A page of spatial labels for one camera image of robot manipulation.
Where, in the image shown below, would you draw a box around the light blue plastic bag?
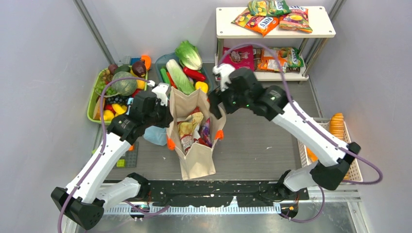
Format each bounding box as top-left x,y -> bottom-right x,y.
126,98 -> 167,146

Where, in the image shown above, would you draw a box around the red white chips bag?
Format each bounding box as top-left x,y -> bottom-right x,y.
177,107 -> 204,154

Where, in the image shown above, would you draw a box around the beige canvas tote bag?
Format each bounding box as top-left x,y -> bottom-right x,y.
166,88 -> 226,180

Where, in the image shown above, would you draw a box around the purple snack bag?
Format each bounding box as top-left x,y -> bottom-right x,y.
199,118 -> 213,148

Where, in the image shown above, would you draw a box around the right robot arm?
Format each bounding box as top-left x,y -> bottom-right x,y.
208,64 -> 361,197

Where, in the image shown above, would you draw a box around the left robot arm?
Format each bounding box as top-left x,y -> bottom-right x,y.
51,86 -> 173,232

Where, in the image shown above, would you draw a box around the yellow bell pepper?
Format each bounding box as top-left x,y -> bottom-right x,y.
194,81 -> 209,93

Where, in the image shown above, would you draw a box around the black grapes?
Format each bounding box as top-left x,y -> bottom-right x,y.
106,95 -> 130,105

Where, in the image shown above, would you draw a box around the yellow banana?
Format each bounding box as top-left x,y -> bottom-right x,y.
111,103 -> 127,116

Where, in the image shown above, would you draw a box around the green cantaloupe melon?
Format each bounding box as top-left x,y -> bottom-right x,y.
111,71 -> 137,96

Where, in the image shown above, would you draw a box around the green fruit tray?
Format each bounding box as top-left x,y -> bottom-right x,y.
86,68 -> 132,124

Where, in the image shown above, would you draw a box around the red pepper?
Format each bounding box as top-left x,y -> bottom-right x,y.
183,67 -> 206,82

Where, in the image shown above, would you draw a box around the pink Real snack bag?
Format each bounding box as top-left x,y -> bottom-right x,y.
223,46 -> 255,71

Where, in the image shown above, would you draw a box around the napa cabbage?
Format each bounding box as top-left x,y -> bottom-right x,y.
166,59 -> 195,95

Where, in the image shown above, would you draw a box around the dark purple fruit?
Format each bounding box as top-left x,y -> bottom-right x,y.
131,61 -> 147,78

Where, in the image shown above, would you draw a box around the green cucumber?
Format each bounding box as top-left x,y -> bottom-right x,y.
160,67 -> 171,85

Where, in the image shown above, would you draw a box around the orange green snack bag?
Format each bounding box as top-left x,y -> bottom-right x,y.
256,47 -> 305,73

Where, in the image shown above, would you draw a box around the green grapes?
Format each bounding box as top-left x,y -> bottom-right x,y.
95,81 -> 116,96

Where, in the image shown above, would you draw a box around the green lettuce head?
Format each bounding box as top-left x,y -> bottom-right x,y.
175,40 -> 203,70

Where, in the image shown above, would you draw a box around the teal vegetable tray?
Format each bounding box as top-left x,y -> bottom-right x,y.
154,53 -> 215,93

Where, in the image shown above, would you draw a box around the orange Fox's snack bag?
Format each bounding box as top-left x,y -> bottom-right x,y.
231,9 -> 279,37

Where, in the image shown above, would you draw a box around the yellow orange snack bag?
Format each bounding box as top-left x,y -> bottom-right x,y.
279,5 -> 313,33

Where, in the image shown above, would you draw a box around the stack of round crackers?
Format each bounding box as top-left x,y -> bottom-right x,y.
329,113 -> 344,140

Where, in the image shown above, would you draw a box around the white two-tier shelf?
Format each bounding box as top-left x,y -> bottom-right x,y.
215,6 -> 336,83

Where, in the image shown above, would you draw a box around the white plastic basket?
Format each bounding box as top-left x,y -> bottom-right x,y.
297,117 -> 364,184

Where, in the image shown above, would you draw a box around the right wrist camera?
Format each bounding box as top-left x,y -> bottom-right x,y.
212,64 -> 235,92

